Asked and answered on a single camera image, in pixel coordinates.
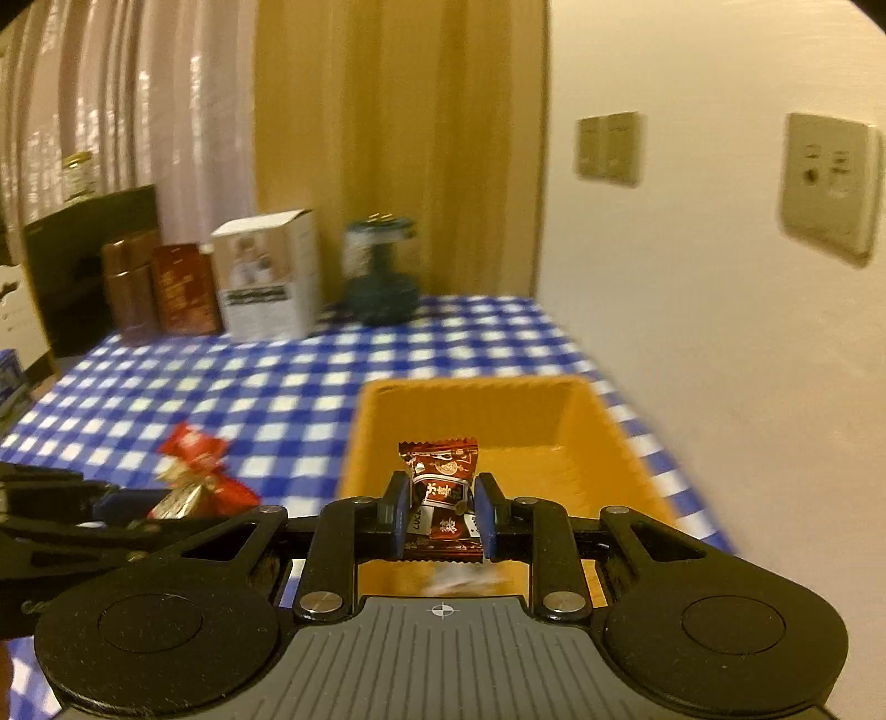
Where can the white carved chair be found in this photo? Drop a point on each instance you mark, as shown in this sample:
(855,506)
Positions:
(21,327)

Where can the double wall outlet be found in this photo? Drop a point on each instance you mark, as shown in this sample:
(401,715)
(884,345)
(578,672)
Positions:
(609,148)

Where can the orange plastic tray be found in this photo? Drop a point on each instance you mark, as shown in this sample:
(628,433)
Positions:
(550,437)

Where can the blue milk carton box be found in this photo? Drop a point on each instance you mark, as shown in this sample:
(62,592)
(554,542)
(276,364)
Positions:
(14,387)

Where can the green glass jar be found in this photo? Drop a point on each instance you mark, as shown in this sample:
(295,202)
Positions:
(378,292)

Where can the beige wall socket plate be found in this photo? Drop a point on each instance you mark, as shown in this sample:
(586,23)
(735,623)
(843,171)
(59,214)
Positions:
(831,184)

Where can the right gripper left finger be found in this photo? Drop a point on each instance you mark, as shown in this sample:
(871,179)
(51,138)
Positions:
(347,533)

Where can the black chair back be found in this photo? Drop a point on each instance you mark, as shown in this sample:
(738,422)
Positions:
(63,255)

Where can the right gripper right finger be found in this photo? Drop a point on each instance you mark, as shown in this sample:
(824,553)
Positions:
(537,533)

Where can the white product box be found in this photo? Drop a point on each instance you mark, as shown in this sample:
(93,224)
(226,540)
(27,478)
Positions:
(267,276)

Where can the beige window curtain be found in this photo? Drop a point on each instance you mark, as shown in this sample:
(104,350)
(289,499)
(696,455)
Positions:
(159,94)

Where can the dark red candy packet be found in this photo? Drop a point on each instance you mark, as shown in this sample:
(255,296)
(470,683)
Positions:
(442,523)

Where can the red gold snack packet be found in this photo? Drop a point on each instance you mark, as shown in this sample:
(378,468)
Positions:
(198,485)

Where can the brown cylindrical tin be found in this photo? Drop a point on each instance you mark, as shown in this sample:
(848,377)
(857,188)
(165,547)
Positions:
(127,267)

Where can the blue white checkered tablecloth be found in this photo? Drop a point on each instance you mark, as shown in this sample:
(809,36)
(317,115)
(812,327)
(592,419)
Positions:
(286,407)

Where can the dark red gift box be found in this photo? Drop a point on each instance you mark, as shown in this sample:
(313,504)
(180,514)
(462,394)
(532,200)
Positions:
(185,291)

